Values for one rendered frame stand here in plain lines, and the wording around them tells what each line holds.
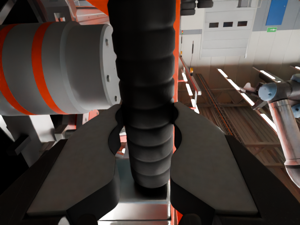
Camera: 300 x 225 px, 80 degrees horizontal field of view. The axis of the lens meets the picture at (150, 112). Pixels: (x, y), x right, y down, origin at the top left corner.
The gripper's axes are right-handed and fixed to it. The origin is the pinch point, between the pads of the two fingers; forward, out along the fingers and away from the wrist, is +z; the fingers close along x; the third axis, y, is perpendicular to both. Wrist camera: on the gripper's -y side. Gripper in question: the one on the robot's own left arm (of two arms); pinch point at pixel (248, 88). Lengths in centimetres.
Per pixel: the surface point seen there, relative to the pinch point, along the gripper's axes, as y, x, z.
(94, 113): 5, 91, -38
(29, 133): 15, 100, -62
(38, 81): 27, 95, -68
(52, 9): 34, 99, -37
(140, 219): 20, 84, -83
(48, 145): 12, 97, -63
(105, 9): 36, 87, -12
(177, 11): 37, 61, -20
